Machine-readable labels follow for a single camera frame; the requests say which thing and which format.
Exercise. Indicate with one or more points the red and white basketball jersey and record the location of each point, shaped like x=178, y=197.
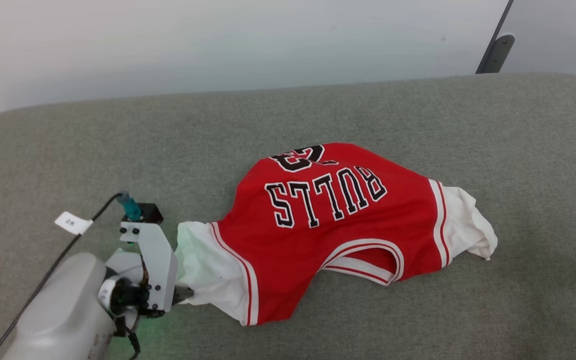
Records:
x=318, y=235

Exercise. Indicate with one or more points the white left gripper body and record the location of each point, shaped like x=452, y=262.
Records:
x=160, y=275

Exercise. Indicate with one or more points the grey fabric sofa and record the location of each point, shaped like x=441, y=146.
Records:
x=318, y=110

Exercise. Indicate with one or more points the dark grey door frame strip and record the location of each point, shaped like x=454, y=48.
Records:
x=493, y=40

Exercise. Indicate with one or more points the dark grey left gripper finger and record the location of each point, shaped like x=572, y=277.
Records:
x=183, y=294

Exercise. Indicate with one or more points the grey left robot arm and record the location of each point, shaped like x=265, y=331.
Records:
x=63, y=315

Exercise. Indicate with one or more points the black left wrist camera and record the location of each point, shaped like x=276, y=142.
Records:
x=149, y=212

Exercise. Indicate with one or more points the grey metal bracket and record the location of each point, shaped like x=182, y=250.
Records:
x=500, y=52

